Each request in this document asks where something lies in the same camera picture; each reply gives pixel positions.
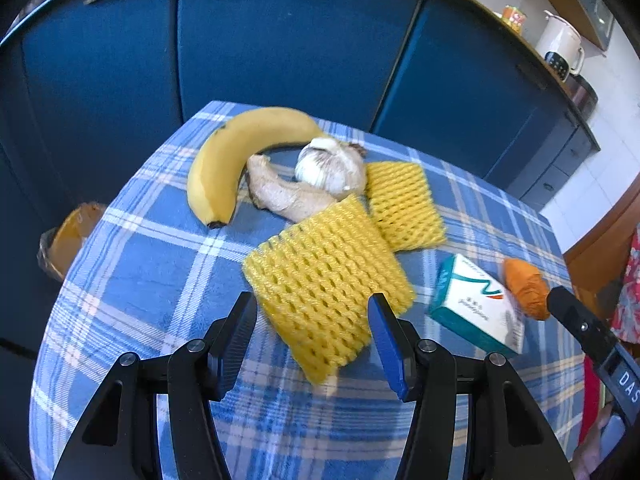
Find large yellow foam net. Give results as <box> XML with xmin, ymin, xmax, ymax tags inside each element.
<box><xmin>242</xmin><ymin>196</ymin><xmax>416</xmax><ymax>385</ymax></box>

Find blue kitchen cabinets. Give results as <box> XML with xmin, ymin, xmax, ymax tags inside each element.
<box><xmin>1</xmin><ymin>0</ymin><xmax>598</xmax><ymax>359</ymax></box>

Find person's right hand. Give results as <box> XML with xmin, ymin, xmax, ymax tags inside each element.
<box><xmin>570</xmin><ymin>403</ymin><xmax>626</xmax><ymax>480</ymax></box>

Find red floral cloth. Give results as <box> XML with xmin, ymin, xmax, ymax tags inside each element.
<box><xmin>611</xmin><ymin>226</ymin><xmax>640</xmax><ymax>344</ymax></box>

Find red bin green rim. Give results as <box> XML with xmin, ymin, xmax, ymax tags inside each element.
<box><xmin>578</xmin><ymin>356</ymin><xmax>601</xmax><ymax>444</ymax></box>

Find wooden door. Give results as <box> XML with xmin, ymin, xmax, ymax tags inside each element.
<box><xmin>564</xmin><ymin>176</ymin><xmax>640</xmax><ymax>299</ymax></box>

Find orange peel piece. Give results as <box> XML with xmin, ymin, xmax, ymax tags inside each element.
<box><xmin>503</xmin><ymin>258</ymin><xmax>550</xmax><ymax>321</ymax></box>

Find white teal paper box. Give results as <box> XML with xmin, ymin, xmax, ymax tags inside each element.
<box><xmin>428</xmin><ymin>255</ymin><xmax>525</xmax><ymax>356</ymax></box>

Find black rice cooker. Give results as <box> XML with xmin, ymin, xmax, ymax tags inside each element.
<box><xmin>566</xmin><ymin>74</ymin><xmax>599</xmax><ymax>122</ymax></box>

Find small yellow foam net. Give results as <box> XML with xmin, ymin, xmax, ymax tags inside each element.
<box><xmin>366</xmin><ymin>162</ymin><xmax>447</xmax><ymax>252</ymax></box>

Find yellow banana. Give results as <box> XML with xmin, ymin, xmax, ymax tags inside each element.
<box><xmin>186</xmin><ymin>107</ymin><xmax>326</xmax><ymax>228</ymax></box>

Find blue plaid tablecloth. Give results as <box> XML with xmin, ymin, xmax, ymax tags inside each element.
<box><xmin>29</xmin><ymin>101</ymin><xmax>570</xmax><ymax>479</ymax></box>

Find ginger root piece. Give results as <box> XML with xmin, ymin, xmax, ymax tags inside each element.
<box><xmin>246</xmin><ymin>155</ymin><xmax>337</xmax><ymax>223</ymax></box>

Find white garlic bulb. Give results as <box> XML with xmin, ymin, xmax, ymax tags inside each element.
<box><xmin>294</xmin><ymin>136</ymin><xmax>367</xmax><ymax>200</ymax></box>

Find white electric kettle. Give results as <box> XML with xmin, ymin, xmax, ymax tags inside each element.
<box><xmin>535</xmin><ymin>10</ymin><xmax>585</xmax><ymax>82</ymax></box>

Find yellow food can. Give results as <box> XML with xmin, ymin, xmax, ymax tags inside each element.
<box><xmin>500</xmin><ymin>6</ymin><xmax>527</xmax><ymax>36</ymax></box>

